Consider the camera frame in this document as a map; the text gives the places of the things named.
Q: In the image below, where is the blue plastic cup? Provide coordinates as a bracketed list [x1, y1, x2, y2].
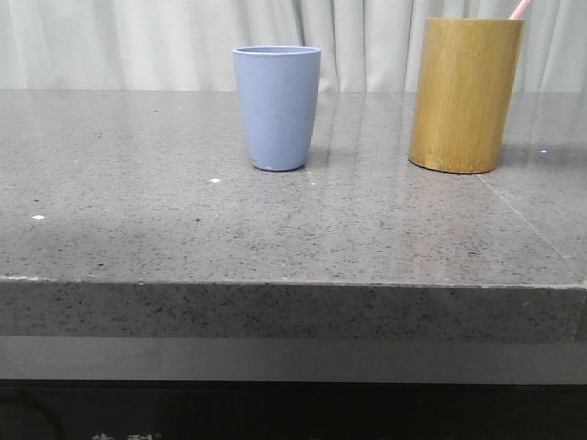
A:
[233, 45, 322, 171]

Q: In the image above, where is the bamboo cylinder holder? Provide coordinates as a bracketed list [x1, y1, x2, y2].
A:
[409, 17, 524, 174]

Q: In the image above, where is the pale green curtain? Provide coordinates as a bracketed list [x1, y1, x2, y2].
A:
[0, 0, 587, 94]

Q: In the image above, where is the dark cabinet under counter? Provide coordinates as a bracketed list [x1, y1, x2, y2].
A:
[0, 336, 587, 440]

